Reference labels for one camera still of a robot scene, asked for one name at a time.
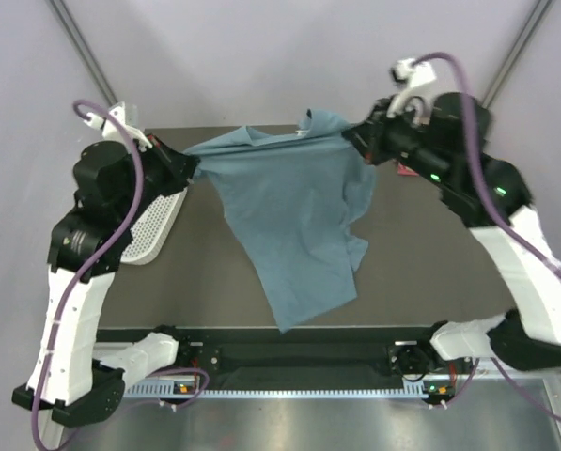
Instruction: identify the white perforated plastic basket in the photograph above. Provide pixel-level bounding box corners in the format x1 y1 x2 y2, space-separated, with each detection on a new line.
121 191 186 266

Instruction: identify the slotted grey cable duct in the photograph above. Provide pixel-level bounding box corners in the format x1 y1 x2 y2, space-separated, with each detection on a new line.
124 378 455 400

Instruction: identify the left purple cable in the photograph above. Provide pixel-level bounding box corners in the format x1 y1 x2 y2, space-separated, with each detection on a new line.
29 99 210 451

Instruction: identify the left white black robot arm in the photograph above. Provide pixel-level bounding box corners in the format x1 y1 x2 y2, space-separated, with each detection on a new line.
12 101 198 428

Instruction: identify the right aluminium corner post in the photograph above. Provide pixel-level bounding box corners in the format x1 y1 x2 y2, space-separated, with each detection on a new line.
481 0 555 109

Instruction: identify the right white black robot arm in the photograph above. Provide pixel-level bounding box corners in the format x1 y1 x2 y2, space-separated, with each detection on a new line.
344 55 561 372

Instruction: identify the aluminium corner post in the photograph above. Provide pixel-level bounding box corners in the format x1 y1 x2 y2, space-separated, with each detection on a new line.
45 0 118 106
481 0 555 109

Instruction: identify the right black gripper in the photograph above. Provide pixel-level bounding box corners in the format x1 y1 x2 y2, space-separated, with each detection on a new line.
344 93 455 189

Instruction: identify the purple cable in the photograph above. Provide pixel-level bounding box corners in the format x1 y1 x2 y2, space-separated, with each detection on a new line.
29 99 210 451
411 51 561 429

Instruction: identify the folded pink t shirt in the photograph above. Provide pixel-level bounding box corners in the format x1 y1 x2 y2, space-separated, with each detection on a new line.
397 163 418 177

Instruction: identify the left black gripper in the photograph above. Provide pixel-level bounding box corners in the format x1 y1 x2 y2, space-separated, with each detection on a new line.
117 132 197 225

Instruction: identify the blue t shirt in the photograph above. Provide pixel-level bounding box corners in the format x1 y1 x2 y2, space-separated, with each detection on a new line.
185 109 376 332

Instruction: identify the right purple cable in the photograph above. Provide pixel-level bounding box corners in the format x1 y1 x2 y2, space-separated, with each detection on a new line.
411 51 561 429

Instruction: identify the left aluminium corner post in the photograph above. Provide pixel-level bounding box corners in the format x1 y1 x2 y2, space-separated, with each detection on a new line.
45 0 118 106

